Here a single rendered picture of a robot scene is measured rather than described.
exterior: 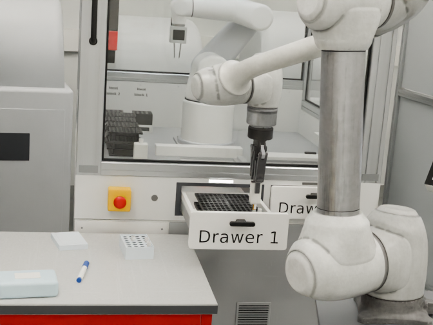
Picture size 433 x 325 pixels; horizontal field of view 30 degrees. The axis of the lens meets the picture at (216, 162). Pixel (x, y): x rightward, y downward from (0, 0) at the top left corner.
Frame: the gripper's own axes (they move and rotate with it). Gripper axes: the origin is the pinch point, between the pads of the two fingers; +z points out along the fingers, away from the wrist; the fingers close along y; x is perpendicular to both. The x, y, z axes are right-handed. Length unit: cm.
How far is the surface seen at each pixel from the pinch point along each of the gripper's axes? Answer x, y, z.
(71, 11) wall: 57, 335, -33
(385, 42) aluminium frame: -45, 23, -45
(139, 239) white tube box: 33.7, 4.0, 16.9
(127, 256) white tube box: 37.6, -4.3, 19.4
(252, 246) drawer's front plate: 2.2, -10.9, 13.3
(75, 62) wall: 54, 335, 1
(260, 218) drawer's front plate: 0.4, -10.9, 4.9
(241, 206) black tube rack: 2.1, 7.5, 6.6
